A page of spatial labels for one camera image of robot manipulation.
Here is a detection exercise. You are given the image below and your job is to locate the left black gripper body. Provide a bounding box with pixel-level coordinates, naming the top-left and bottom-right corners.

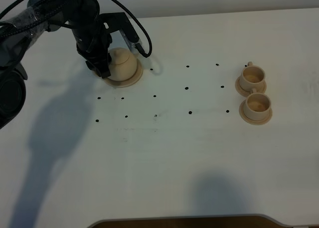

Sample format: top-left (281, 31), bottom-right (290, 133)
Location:
top-left (68, 1), bottom-right (109, 64)

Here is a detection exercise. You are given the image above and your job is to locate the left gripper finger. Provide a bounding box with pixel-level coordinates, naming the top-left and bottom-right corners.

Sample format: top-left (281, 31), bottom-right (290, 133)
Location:
top-left (85, 61), bottom-right (99, 76)
top-left (98, 53), bottom-right (112, 79)

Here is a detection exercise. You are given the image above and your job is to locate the beige ceramic teapot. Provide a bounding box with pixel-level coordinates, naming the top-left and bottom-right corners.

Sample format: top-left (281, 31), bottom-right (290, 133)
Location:
top-left (108, 48), bottom-right (137, 82)

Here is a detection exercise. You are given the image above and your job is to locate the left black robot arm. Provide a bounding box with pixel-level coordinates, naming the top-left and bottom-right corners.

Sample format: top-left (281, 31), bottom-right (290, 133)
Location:
top-left (0, 0), bottom-right (112, 127)

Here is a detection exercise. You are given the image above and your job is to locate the beige round teapot saucer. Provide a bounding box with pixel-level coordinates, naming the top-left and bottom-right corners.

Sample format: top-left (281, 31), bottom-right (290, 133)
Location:
top-left (104, 59), bottom-right (143, 88)

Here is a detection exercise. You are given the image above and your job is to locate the far beige teacup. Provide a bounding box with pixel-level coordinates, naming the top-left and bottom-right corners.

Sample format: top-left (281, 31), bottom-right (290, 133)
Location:
top-left (239, 62), bottom-right (266, 91)

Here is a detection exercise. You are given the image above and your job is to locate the beige teacup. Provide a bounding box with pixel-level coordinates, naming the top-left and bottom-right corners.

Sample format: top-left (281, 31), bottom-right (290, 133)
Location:
top-left (239, 62), bottom-right (266, 91)
top-left (244, 92), bottom-right (271, 120)

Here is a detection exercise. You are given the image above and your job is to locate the near beige teacup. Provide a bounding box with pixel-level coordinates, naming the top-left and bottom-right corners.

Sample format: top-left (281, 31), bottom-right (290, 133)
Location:
top-left (244, 92), bottom-right (271, 120)

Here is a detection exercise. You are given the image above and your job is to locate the near beige cup saucer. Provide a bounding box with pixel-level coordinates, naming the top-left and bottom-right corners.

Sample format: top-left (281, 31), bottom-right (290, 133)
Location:
top-left (239, 101), bottom-right (273, 125)

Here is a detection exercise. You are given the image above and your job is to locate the beige cup saucer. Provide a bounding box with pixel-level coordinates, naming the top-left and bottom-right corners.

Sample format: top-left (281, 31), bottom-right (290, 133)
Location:
top-left (239, 101), bottom-right (273, 125)
top-left (235, 77), bottom-right (267, 97)

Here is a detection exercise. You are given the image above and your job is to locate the far beige cup saucer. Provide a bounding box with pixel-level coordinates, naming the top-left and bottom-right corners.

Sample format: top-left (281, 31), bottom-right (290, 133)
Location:
top-left (235, 77), bottom-right (267, 97)

